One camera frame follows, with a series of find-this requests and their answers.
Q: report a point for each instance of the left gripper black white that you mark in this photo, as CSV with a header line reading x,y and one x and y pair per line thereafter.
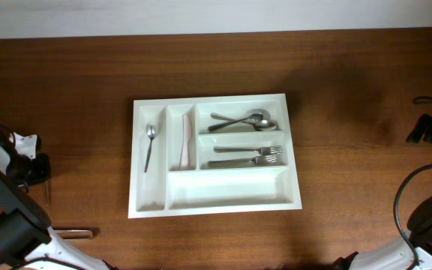
x,y
40,171

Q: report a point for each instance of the small metal teaspoon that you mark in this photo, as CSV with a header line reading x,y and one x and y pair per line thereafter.
x,y
151,132
46,193

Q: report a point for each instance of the metal fork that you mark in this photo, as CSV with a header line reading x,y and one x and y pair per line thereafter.
x,y
256,161
268,150

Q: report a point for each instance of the metal spoon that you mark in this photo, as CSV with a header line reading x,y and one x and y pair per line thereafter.
x,y
262,111
255,119

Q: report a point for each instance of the pink plastic knife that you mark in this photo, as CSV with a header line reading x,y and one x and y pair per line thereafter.
x,y
185,151

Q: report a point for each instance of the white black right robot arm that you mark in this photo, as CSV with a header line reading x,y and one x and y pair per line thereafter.
x,y
413,250

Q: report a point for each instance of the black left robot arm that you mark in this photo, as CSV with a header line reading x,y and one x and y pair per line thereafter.
x,y
27,238

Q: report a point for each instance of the white cutlery tray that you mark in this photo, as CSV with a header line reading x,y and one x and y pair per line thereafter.
x,y
166,190

